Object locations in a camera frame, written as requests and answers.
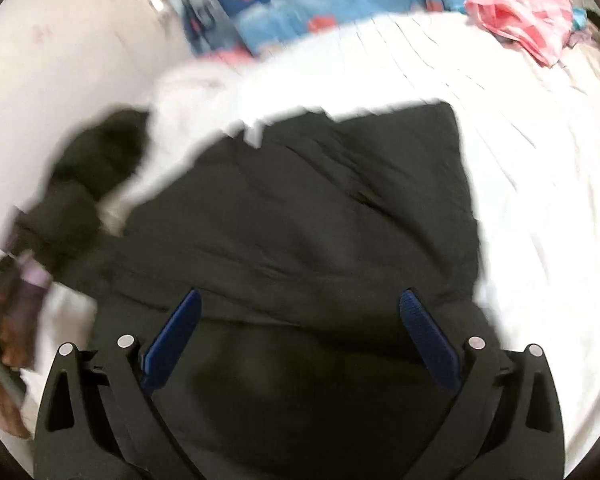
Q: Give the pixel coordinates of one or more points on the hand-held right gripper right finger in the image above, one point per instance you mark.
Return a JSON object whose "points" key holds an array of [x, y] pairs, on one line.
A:
{"points": [[426, 340]]}

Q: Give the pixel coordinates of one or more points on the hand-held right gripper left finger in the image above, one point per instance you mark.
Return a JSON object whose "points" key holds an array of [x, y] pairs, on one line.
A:
{"points": [[174, 340]]}

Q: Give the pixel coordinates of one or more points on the black puffer jacket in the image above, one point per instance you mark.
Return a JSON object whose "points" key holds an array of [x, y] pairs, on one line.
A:
{"points": [[305, 220]]}

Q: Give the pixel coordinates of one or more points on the person's left forearm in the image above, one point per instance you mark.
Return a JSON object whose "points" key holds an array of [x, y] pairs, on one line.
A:
{"points": [[2, 390]]}

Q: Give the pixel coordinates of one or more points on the pile of mixed clothes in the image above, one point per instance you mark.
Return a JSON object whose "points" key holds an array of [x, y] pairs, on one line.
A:
{"points": [[582, 35]]}

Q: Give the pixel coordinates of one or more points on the white striped duvet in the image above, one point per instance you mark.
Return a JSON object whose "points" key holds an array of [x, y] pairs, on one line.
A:
{"points": [[530, 185]]}

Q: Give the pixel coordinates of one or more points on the blue whale curtain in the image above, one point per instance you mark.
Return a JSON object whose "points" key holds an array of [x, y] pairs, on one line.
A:
{"points": [[55, 85]]}

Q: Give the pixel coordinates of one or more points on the pink checked cloth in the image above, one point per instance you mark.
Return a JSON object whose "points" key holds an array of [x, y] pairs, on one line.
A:
{"points": [[520, 10]]}

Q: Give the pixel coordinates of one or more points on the blue whale print cloth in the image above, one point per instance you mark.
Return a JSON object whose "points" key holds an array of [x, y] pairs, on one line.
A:
{"points": [[280, 0]]}

